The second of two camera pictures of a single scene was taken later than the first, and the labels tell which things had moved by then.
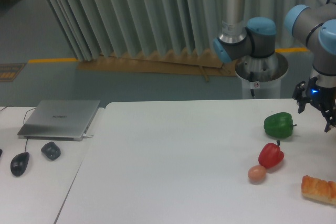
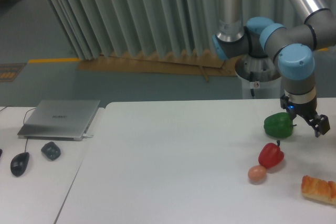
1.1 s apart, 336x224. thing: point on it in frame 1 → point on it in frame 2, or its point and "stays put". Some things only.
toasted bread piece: x=319 y=189 stays put
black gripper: x=323 y=97 → x=320 y=124
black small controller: x=51 y=150 stays put
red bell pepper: x=270 y=155 stays put
